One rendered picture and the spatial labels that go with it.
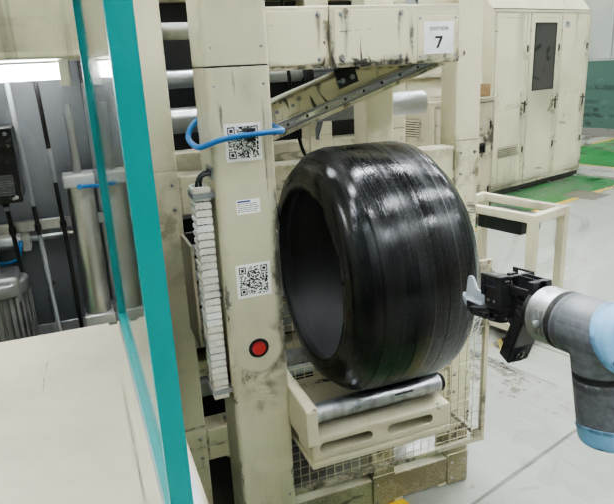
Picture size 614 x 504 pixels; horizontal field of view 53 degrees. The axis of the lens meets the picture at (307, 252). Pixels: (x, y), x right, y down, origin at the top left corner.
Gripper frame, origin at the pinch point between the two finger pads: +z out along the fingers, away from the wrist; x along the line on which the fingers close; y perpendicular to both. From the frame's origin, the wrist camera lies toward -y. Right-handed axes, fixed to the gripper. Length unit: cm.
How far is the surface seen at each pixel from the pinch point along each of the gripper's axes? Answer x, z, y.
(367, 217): 13.6, 13.4, 15.9
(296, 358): 18, 52, -25
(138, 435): 64, -27, 2
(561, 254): -191, 182, -49
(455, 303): -2.6, 8.7, -3.5
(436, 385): -6.9, 24.6, -28.4
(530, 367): -150, 162, -103
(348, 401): 15.9, 25.1, -27.1
